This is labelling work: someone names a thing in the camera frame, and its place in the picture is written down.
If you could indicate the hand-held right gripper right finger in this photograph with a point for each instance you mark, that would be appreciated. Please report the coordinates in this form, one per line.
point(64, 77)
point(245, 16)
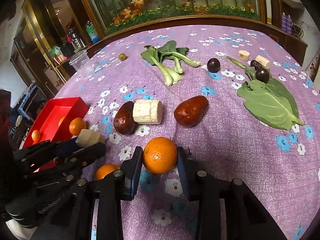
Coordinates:
point(185, 180)

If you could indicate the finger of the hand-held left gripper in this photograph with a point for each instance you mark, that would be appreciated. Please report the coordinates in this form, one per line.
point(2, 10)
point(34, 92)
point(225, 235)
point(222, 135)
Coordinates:
point(92, 150)
point(67, 146)

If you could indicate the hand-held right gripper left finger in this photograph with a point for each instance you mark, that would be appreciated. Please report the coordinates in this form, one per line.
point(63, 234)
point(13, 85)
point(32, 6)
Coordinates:
point(132, 177)

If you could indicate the white banana chunk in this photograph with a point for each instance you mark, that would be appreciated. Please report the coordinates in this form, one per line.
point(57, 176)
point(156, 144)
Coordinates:
point(147, 111)
point(88, 137)

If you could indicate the medium orange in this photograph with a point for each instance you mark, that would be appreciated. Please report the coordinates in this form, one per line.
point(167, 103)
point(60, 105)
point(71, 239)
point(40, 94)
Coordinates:
point(106, 171)

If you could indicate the large orange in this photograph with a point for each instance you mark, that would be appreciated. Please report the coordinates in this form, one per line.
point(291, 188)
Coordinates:
point(160, 155)

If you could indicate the red tray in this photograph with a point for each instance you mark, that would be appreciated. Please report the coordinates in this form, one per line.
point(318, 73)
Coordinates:
point(60, 107)

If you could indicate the dark red date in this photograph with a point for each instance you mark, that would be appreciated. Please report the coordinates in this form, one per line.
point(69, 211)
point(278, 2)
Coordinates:
point(124, 121)

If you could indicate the large red date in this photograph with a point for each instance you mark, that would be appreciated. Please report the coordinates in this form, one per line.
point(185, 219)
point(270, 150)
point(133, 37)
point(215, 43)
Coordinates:
point(191, 110)

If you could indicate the purple floral tablecloth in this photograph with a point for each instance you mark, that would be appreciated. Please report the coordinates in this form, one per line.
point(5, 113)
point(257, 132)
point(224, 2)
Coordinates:
point(225, 155)

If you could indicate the clear plastic cup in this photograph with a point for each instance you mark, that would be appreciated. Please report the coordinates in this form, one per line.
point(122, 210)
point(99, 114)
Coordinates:
point(81, 63)

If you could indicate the pink box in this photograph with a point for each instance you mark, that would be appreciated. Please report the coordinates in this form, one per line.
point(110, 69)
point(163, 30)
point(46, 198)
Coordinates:
point(60, 58)

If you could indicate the green bag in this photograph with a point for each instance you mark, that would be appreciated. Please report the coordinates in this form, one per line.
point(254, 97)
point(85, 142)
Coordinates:
point(55, 51)

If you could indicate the black pot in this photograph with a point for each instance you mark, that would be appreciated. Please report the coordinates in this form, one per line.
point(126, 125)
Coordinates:
point(66, 49)

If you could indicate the small green fruit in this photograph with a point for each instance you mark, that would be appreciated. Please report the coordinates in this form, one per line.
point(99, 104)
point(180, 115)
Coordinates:
point(122, 56)

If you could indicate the bok choy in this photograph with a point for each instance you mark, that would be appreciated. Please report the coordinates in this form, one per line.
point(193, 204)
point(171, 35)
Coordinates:
point(178, 67)
point(168, 76)

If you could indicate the black steel thermos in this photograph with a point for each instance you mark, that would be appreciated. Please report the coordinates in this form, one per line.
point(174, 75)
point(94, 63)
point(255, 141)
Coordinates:
point(75, 38)

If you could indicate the large green leaf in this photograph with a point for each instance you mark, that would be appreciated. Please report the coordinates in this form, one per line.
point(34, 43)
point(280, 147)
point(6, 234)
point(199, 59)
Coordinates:
point(270, 105)

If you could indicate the plastic bottle green label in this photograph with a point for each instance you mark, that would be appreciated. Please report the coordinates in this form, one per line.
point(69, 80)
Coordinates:
point(91, 31)

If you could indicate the dark purple plum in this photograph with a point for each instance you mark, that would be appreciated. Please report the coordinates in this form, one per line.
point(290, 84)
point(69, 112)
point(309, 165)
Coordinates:
point(213, 65)
point(262, 75)

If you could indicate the gold framed doorway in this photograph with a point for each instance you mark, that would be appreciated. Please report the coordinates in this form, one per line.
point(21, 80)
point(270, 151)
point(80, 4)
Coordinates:
point(37, 30)

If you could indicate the green vegetable stem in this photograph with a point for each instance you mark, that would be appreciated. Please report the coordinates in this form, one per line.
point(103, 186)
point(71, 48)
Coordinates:
point(236, 61)

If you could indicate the banana chunk far right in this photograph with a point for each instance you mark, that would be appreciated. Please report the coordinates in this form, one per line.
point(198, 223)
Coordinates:
point(263, 61)

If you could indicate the purple bottle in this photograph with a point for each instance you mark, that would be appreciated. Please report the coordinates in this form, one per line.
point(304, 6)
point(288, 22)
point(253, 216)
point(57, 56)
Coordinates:
point(289, 23)
point(283, 21)

